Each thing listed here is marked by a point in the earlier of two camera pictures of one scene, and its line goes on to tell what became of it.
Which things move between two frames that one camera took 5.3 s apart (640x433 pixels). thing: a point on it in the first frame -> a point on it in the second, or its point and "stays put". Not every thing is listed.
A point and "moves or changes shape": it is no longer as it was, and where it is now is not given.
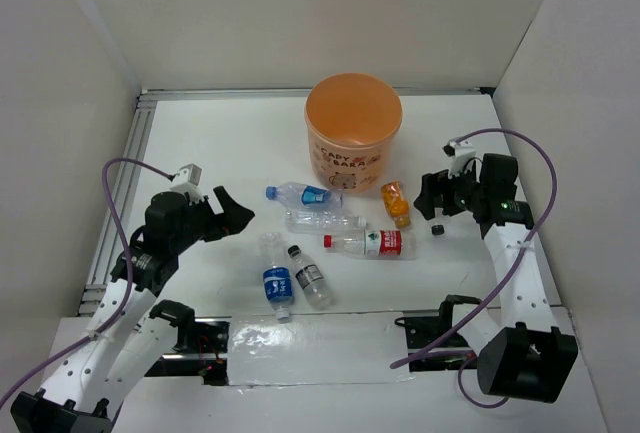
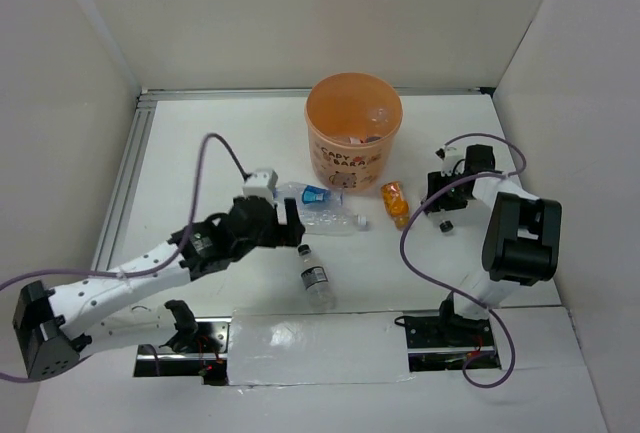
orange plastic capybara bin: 351,118 stays put
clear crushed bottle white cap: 322,221 stays put
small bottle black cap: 311,278 moves or changes shape
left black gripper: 233,219 -> 289,234
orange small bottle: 394,203 stays put
